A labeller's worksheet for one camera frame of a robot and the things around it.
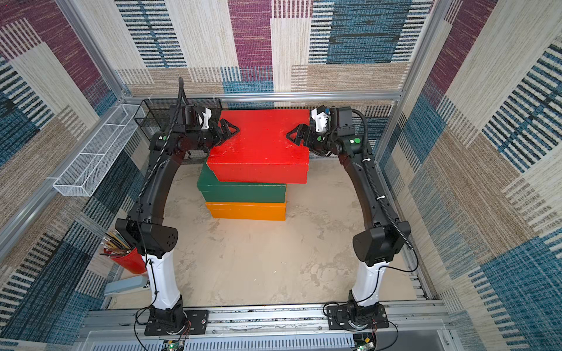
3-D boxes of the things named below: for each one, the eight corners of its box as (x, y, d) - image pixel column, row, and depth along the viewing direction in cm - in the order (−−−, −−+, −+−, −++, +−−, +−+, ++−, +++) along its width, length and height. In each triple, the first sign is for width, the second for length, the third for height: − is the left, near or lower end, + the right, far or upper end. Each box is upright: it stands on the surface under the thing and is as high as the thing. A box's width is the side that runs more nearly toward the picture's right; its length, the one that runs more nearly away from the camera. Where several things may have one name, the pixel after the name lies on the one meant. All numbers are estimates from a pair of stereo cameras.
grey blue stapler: (110, 295, 81) (102, 292, 77) (113, 283, 83) (106, 280, 80) (148, 288, 82) (142, 284, 79) (150, 277, 85) (144, 273, 81)
